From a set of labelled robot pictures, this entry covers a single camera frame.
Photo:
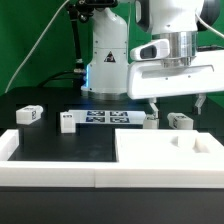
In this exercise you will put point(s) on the white square tabletop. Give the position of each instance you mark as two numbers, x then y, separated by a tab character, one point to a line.
145	145

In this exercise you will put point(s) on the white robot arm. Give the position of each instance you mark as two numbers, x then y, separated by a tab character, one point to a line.
168	65

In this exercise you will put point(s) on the white U-shaped obstacle fence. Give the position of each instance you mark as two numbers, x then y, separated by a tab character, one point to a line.
197	172

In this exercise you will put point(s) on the white base marker plate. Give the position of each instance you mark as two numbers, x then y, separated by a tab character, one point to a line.
108	116

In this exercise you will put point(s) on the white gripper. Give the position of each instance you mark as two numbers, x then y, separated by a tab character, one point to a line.
150	80

